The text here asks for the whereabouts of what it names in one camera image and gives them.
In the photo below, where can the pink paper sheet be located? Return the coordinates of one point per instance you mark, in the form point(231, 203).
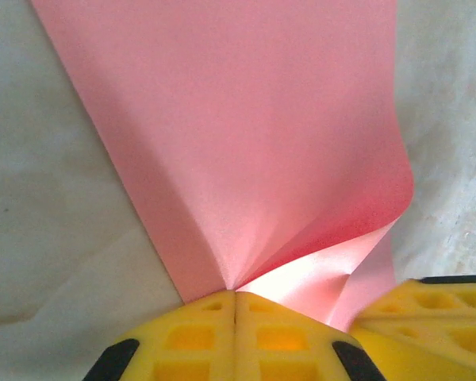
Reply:
point(222, 139)

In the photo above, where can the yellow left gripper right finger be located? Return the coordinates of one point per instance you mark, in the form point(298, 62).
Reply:
point(285, 349)

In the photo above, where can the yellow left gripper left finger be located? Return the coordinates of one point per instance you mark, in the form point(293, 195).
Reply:
point(190, 345)

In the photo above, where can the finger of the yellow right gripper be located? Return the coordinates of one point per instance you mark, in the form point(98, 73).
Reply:
point(436, 309)
point(428, 353)

